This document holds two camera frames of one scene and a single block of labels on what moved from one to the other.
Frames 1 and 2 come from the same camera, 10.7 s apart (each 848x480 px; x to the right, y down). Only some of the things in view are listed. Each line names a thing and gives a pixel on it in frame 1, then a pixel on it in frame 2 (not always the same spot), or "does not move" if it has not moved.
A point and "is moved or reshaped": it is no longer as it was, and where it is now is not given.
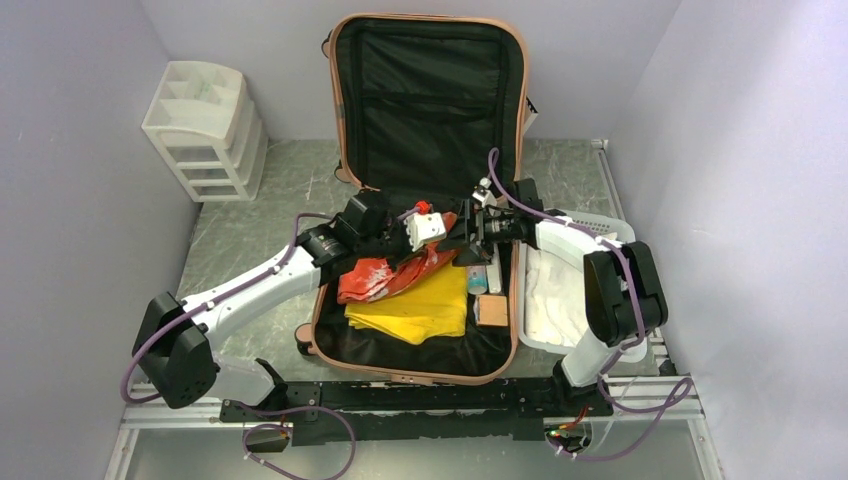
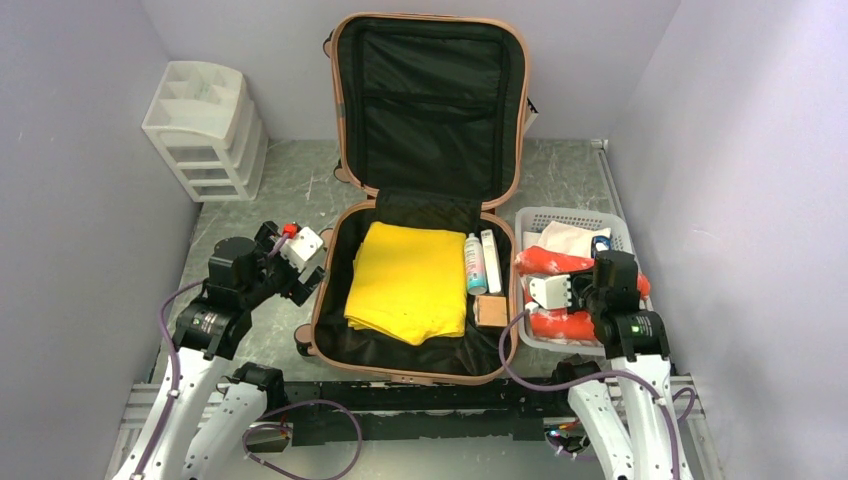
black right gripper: (475, 252) to (575, 279)
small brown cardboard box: (492, 310) does not move
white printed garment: (555, 299) is moved or reshaped
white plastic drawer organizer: (207, 132) does not move
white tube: (494, 275) does not move
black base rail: (324, 412) does not move
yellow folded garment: (432, 306) does not move
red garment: (370, 279) to (556, 323)
